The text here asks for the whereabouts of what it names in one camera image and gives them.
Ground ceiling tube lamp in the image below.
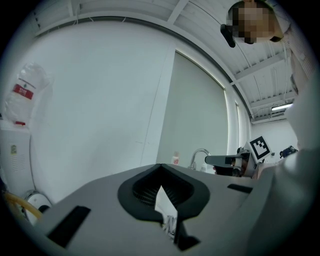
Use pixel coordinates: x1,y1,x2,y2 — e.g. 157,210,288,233
271,103,295,112

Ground chrome faucet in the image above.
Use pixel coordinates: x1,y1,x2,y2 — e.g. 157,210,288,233
187,148,212,170

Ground person's striped shirt torso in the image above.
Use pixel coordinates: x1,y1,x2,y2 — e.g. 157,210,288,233
281,21,316,96

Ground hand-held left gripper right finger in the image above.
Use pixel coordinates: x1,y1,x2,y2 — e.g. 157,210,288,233
161,163,276,256

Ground person's head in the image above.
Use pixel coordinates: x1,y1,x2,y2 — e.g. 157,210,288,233
226,0,285,45

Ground clear water jug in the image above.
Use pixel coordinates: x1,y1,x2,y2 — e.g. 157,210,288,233
4,62,55,126

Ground white ceramic sink basin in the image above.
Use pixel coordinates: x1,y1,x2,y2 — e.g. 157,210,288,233
154,184,179,226

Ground white water dispenser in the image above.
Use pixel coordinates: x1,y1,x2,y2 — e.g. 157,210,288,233
0,119,35,191

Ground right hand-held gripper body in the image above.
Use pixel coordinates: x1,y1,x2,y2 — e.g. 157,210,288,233
233,135,273,178

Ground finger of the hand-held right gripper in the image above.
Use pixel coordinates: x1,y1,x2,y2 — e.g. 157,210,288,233
214,166,241,177
204,154,243,166

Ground black head camera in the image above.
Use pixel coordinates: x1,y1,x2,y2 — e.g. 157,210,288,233
219,23,237,49

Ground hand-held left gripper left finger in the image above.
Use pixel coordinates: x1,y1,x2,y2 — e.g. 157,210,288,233
33,163,177,256

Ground white robot vacuum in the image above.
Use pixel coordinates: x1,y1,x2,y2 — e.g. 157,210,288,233
23,189,54,226

